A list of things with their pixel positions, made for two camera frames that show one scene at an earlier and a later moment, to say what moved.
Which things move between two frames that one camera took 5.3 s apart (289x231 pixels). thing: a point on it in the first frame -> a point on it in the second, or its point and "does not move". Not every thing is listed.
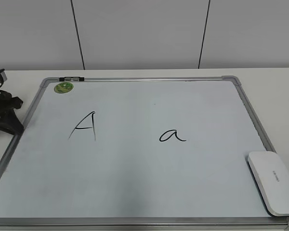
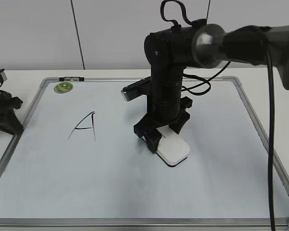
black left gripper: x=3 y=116 does not move
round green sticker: x=63 y=87 does not move
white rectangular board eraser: x=278 y=184 -> x=172 y=149
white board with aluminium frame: x=136 y=154 does not move
